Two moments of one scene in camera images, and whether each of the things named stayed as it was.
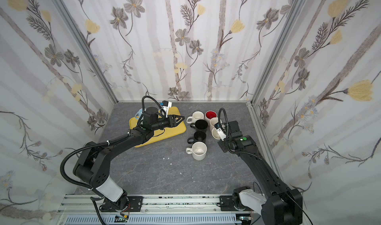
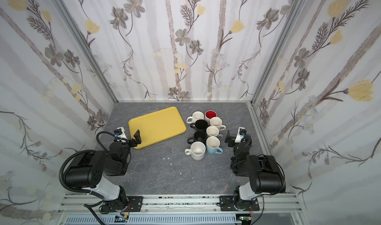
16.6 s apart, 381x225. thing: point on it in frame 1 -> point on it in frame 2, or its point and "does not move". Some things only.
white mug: [210, 114] does not move
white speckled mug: [196, 115] does not move
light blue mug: [138, 114] -> [213, 145]
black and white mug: [200, 125] does not move
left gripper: [172, 123] -> [136, 140]
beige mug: [198, 150] does not move
